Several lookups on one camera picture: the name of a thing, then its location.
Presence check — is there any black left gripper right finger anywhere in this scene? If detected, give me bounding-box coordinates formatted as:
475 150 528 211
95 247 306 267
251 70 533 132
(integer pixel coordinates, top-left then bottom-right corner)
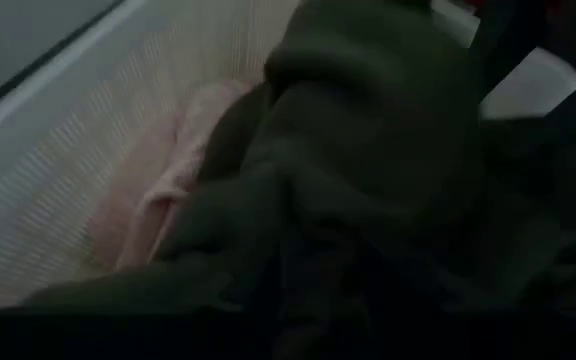
317 239 576 360

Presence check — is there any pink garment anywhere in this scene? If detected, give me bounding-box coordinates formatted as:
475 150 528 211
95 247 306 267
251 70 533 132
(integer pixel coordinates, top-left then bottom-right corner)
85 78 259 274

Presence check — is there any black garment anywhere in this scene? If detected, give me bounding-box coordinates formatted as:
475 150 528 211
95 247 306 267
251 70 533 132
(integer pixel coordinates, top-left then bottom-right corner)
480 117 576 211

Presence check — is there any olive green garment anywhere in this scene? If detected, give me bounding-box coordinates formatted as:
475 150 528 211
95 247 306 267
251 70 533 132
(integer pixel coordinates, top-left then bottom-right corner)
17 0 576 321

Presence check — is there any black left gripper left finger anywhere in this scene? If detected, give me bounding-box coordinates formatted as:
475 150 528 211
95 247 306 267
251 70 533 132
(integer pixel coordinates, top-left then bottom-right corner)
0 239 319 360

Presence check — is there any white plastic woven basket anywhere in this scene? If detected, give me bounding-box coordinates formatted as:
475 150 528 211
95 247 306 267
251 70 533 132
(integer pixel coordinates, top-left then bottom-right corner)
0 0 576 321

